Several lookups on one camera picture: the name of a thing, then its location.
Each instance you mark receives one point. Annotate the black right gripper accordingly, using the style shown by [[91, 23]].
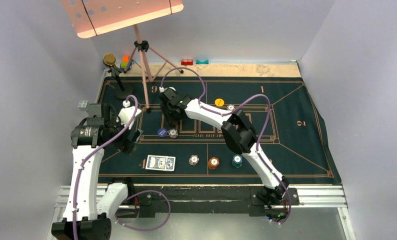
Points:
[[169, 118]]

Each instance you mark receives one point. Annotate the green poker table mat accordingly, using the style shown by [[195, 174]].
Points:
[[294, 134]]

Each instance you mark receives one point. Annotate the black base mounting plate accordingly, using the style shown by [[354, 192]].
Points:
[[250, 199]]

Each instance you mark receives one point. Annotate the red toy block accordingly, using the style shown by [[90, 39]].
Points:
[[187, 62]]

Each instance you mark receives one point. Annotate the grey lego brick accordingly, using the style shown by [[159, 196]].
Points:
[[83, 105]]

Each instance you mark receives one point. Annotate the yellow round button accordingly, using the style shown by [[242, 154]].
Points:
[[219, 102]]

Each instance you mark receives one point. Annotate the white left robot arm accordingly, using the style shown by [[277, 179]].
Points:
[[86, 217]]

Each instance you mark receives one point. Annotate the orange chip stack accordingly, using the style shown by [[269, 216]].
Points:
[[213, 163]]

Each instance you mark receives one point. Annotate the teal chip stack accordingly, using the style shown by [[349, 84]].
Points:
[[237, 161]]

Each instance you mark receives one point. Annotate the blue playing card deck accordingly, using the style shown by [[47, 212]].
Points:
[[160, 163]]

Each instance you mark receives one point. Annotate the cyan toy block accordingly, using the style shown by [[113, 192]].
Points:
[[202, 61]]

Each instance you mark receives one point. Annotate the blue round dealer button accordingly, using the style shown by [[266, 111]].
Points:
[[162, 132]]

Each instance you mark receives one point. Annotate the small microphone on stand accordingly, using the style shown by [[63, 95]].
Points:
[[124, 89]]

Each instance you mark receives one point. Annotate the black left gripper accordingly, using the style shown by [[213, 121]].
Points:
[[129, 145]]

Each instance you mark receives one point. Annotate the white purple poker chip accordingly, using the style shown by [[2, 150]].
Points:
[[173, 133], [230, 107]]

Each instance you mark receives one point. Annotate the orange green toy blocks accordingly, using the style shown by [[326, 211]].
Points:
[[126, 63]]

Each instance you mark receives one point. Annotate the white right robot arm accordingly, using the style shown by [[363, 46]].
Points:
[[239, 134]]

